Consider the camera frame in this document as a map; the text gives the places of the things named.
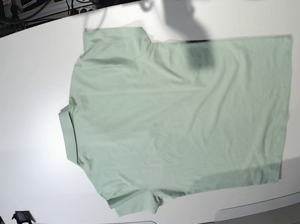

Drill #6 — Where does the light green T-shirt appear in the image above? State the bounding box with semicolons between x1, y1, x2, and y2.
59;27;292;216

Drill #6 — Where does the white power strip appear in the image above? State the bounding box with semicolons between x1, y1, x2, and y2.
69;5;96;16

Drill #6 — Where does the black clamp on table edge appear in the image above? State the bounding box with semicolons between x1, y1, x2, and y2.
12;211;36;224

